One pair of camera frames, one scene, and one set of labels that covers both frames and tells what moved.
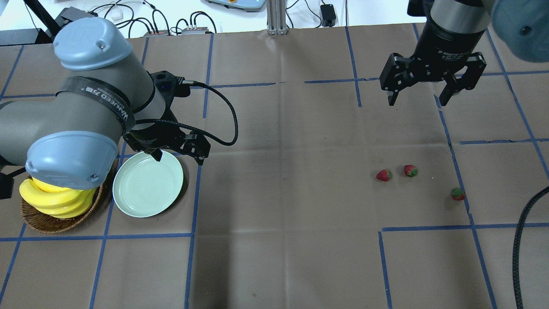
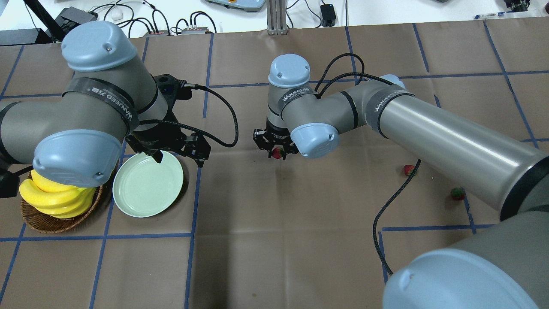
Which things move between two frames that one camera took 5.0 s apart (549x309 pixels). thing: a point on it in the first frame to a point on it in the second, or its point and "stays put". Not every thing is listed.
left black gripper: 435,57 to 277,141
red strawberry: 458,193 stays put
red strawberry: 384,175 to 276,152
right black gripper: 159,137 stays put
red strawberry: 410,171 stays put
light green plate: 143,187 stays put
